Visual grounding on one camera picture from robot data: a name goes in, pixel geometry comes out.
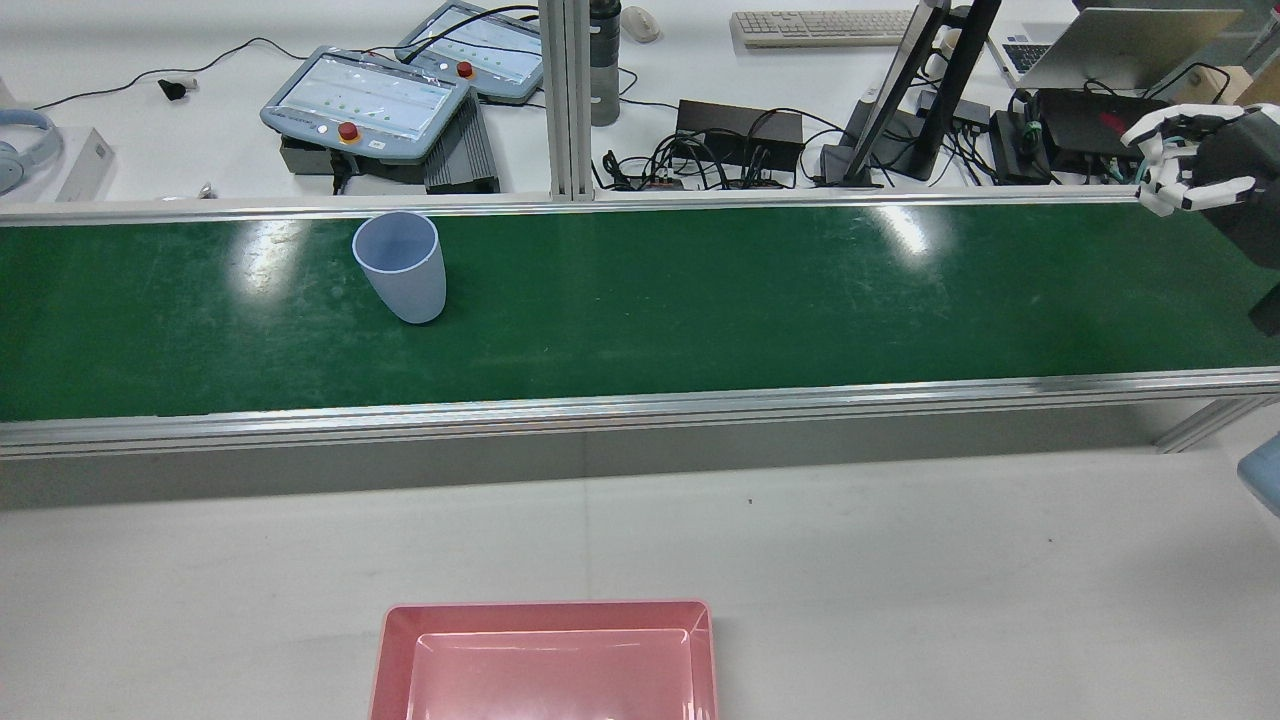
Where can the black computer monitor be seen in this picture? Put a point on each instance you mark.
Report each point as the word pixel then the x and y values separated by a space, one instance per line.
pixel 897 95

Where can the dark grey water bottle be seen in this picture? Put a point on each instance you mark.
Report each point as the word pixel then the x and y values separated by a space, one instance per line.
pixel 605 70

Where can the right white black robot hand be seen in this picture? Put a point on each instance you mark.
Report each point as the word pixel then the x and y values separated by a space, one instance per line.
pixel 1235 170

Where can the white computer mouse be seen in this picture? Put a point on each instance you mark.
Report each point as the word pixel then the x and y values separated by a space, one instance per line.
pixel 641 24

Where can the pink plastic box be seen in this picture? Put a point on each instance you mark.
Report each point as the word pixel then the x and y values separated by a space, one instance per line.
pixel 550 670

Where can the white computer keyboard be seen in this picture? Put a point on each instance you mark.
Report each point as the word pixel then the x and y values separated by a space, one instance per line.
pixel 820 28

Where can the black monitor stand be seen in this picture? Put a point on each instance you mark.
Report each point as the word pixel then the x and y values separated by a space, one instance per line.
pixel 950 90

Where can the black power supply box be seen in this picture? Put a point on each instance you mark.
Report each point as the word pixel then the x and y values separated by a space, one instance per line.
pixel 735 125

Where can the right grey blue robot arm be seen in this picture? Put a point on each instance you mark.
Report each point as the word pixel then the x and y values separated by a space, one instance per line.
pixel 1268 480

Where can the white ceramic mug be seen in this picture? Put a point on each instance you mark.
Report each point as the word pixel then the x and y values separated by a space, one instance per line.
pixel 940 60

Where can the black usb hub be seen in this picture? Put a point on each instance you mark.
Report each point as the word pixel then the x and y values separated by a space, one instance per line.
pixel 965 110

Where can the light blue headphones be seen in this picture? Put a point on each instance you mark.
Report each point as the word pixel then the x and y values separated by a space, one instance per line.
pixel 40 135

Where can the black adapter box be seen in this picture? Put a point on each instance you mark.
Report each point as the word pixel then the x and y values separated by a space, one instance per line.
pixel 1015 150

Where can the black mini computer red logo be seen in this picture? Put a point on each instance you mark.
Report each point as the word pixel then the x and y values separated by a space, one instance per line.
pixel 1080 125

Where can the white cardboard box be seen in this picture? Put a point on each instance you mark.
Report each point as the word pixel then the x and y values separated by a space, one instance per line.
pixel 88 165

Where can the aluminium profile post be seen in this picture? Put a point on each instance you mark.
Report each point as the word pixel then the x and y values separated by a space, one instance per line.
pixel 566 100

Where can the silver laptop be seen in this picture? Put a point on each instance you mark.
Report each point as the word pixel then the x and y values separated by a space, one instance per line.
pixel 1130 50

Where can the blue plastic cup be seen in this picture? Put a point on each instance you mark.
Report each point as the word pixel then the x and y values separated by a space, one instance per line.
pixel 410 285

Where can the green conveyor belt aluminium frame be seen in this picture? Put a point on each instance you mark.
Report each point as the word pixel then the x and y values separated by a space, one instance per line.
pixel 700 300

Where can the grey blue teach pendant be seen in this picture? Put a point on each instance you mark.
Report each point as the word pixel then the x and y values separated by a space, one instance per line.
pixel 490 55
pixel 360 100

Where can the grey finned heat sink box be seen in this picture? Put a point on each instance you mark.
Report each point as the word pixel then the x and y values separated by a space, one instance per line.
pixel 465 150

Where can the brown cardboard box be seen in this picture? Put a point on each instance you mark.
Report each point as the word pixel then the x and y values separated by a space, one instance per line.
pixel 1262 88

